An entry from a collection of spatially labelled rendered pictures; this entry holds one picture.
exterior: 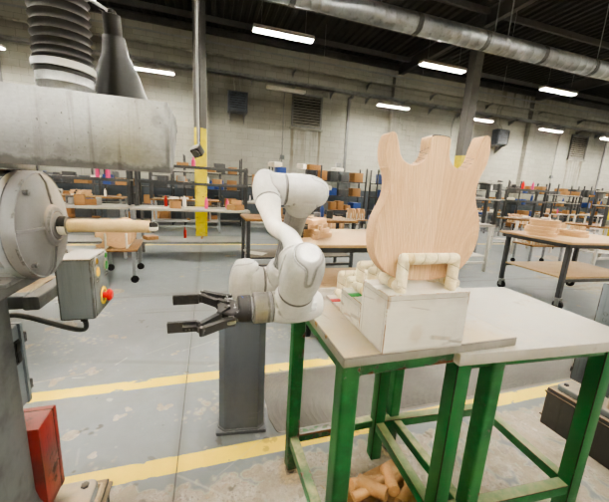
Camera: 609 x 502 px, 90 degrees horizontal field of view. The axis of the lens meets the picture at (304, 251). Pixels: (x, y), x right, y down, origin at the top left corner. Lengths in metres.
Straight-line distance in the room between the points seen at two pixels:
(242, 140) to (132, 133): 11.33
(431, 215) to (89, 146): 0.82
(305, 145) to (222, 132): 3.09
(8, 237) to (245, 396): 1.39
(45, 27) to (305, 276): 0.70
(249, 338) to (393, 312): 1.00
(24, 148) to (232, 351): 1.28
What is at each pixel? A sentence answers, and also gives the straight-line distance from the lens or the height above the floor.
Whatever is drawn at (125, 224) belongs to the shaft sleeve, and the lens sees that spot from 0.90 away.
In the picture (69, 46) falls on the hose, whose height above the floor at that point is 1.61.
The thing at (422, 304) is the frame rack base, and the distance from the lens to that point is 0.93.
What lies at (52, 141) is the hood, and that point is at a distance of 0.78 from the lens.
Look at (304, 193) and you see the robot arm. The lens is 1.27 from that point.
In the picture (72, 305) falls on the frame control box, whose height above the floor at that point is 0.97.
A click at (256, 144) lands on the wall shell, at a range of 12.10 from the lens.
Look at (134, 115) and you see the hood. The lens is 0.75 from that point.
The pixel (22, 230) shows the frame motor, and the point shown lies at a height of 1.25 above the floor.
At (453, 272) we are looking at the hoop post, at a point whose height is 1.16.
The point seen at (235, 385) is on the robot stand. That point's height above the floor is 0.30.
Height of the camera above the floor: 1.37
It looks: 12 degrees down
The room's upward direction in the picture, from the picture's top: 3 degrees clockwise
